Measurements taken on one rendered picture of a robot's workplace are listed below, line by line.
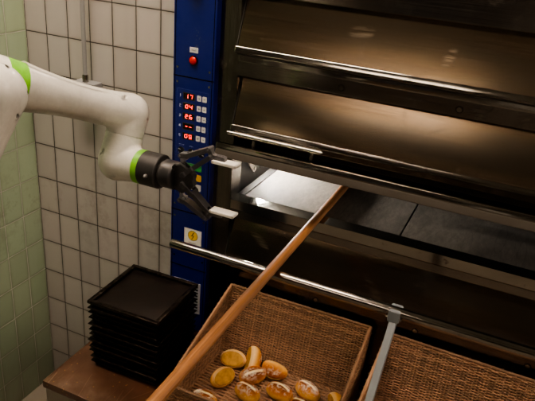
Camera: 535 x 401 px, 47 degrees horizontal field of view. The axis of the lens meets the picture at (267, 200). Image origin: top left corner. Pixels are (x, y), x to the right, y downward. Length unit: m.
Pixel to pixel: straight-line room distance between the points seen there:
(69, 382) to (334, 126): 1.28
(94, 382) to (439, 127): 1.45
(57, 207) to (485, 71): 1.78
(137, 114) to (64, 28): 0.87
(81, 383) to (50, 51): 1.23
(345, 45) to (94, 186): 1.20
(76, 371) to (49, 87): 1.19
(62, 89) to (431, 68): 1.01
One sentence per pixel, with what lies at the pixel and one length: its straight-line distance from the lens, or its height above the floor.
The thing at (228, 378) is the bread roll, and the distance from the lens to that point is 2.28.
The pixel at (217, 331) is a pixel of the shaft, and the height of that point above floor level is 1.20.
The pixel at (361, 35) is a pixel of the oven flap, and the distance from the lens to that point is 1.93.
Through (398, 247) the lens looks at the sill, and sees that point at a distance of 2.08.
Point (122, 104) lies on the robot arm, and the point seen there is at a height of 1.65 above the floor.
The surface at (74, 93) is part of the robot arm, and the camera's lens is 1.58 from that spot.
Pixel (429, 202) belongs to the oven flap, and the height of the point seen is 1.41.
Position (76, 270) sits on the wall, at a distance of 2.86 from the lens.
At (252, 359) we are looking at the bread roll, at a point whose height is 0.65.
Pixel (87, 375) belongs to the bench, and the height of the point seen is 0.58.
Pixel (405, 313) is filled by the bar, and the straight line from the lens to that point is 1.75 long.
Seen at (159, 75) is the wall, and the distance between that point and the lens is 2.26.
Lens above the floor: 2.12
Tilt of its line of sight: 25 degrees down
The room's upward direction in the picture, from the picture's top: 5 degrees clockwise
